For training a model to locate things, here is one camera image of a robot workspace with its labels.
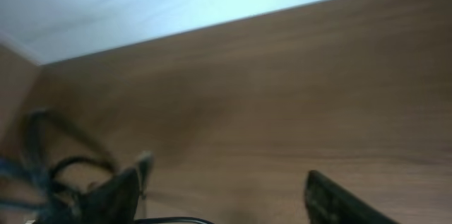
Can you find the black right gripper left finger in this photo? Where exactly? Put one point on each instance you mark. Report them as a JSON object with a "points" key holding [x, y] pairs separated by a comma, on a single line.
{"points": [[114, 202]]}

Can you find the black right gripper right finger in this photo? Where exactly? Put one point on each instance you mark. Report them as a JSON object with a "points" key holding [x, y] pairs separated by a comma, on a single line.
{"points": [[327, 202]]}

